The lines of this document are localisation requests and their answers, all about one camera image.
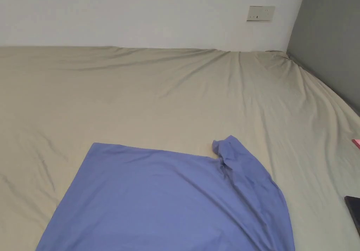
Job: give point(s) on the bed with beige sheet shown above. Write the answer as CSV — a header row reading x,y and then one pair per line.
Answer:
x,y
157,93

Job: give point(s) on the grey padded headboard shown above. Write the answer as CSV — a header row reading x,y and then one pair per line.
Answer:
x,y
329,37

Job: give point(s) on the white wall socket plate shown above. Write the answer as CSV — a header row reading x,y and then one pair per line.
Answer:
x,y
260,13

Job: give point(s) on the black phone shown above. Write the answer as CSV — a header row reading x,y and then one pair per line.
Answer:
x,y
353,207

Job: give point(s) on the pink card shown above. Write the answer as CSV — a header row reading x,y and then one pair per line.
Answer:
x,y
356,143

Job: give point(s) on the blue shirt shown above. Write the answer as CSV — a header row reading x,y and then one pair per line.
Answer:
x,y
157,200

